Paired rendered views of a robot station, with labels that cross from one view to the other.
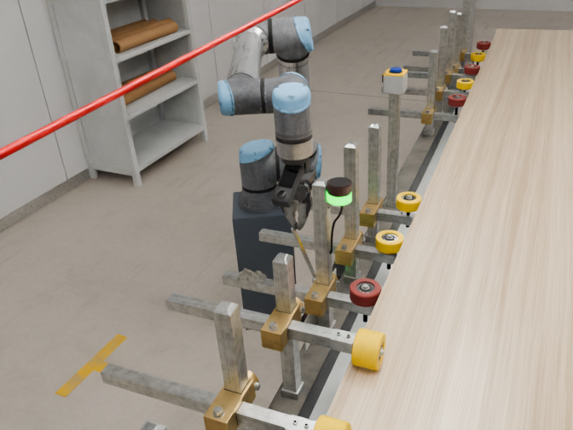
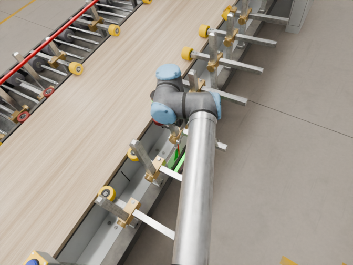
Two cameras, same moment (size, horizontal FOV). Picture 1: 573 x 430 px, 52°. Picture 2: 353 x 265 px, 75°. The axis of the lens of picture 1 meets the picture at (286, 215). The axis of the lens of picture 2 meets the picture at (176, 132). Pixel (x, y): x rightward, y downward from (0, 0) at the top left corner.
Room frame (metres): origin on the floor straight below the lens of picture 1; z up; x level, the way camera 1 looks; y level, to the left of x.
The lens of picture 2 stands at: (1.96, 0.14, 1.95)
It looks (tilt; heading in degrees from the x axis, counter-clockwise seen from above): 56 degrees down; 199
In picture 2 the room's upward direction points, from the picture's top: 16 degrees counter-clockwise
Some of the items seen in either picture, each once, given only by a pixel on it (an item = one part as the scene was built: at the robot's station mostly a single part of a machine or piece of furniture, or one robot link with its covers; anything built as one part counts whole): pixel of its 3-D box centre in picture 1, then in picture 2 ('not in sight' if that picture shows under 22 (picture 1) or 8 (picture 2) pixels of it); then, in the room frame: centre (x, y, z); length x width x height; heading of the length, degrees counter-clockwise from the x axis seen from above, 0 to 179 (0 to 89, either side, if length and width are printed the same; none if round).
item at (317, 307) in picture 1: (322, 293); (177, 132); (1.26, -0.08, 0.85); 0.14 x 0.06 x 0.05; 155
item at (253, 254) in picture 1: (266, 259); not in sight; (2.25, 0.11, 0.30); 0.25 x 0.25 x 0.60; 2
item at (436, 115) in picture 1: (413, 114); not in sight; (2.64, -0.63, 0.81); 0.44 x 0.03 x 0.04; 65
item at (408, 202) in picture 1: (408, 211); (109, 196); (1.65, -0.40, 0.85); 0.08 x 0.08 x 0.11
